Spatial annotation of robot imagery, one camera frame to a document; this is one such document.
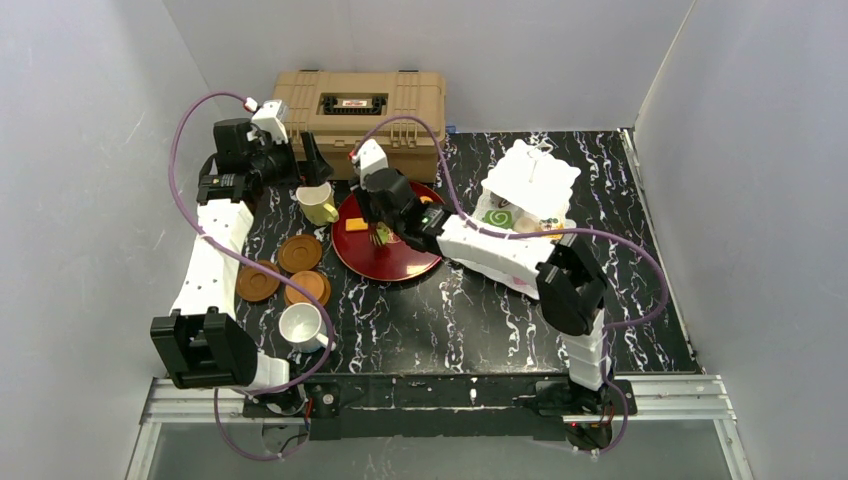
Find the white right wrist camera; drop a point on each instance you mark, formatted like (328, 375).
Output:
(369, 164)

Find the light wooden coaster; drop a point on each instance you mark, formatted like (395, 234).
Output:
(314, 283)

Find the dark brown coaster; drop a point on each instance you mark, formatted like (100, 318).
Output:
(253, 285)

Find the orange square cake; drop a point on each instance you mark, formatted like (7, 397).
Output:
(356, 224)

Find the white mug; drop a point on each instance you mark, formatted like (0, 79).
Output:
(301, 325)

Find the pale yellow mug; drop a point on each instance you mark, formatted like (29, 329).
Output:
(317, 204)

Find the black tongs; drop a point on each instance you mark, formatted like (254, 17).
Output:
(373, 237)

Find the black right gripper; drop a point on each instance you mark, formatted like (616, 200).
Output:
(382, 220)

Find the brown wooden coaster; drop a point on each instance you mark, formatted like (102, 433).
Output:
(299, 253)

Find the round red tray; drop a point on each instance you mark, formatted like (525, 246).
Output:
(393, 262)

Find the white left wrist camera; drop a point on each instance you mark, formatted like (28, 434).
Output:
(269, 117)

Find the tan plastic toolbox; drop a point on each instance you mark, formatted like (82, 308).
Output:
(339, 108)

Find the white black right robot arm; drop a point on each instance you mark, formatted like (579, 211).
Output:
(568, 280)

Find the white three-tier cake stand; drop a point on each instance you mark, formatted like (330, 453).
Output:
(528, 180)

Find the yellow triangular cake slice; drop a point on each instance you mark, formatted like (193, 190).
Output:
(552, 228)

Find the white round cake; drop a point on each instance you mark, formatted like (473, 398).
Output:
(527, 224)

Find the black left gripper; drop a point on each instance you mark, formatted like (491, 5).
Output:
(303, 159)

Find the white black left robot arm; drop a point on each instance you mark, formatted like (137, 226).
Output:
(200, 342)

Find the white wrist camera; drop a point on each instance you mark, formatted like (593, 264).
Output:
(369, 164)
(269, 117)

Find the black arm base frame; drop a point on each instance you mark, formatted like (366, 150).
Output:
(548, 407)

